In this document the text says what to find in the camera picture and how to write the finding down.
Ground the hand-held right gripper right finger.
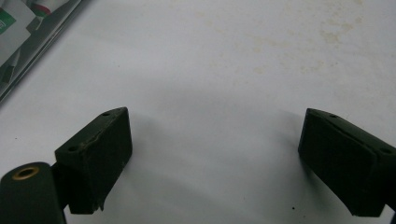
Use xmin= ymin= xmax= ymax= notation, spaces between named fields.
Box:
xmin=297 ymin=107 xmax=396 ymax=217

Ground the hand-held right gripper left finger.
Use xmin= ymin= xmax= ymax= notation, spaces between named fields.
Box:
xmin=50 ymin=106 xmax=134 ymax=216

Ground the white box with green label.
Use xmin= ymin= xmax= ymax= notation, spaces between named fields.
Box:
xmin=0 ymin=0 xmax=36 ymax=68

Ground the white tube with red band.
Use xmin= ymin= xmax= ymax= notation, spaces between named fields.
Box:
xmin=26 ymin=0 xmax=74 ymax=18

